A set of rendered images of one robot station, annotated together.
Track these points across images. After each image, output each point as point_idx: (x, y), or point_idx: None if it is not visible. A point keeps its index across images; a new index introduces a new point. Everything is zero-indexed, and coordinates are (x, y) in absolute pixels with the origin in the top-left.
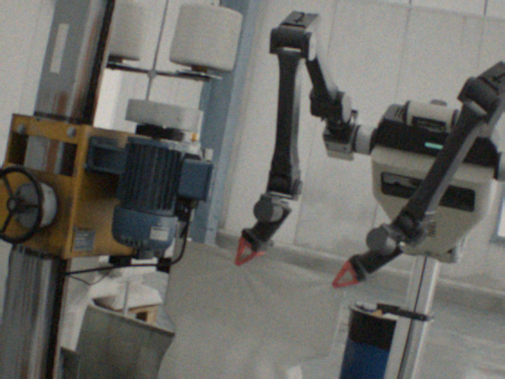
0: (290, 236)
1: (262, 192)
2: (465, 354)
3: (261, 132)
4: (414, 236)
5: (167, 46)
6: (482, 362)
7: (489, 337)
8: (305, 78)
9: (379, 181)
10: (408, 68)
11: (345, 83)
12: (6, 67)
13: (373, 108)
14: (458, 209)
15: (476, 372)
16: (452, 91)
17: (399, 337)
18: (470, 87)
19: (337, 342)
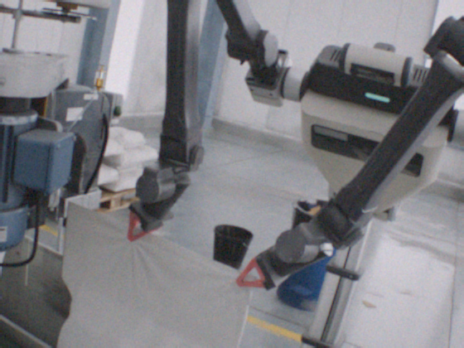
0: (263, 123)
1: (244, 91)
2: (386, 224)
3: None
4: (345, 239)
5: None
6: (398, 233)
7: (403, 208)
8: (275, 14)
9: (309, 134)
10: (349, 8)
11: (304, 18)
12: (50, 4)
13: (323, 36)
14: (401, 172)
15: (393, 243)
16: (380, 26)
17: (327, 292)
18: (448, 35)
19: (289, 212)
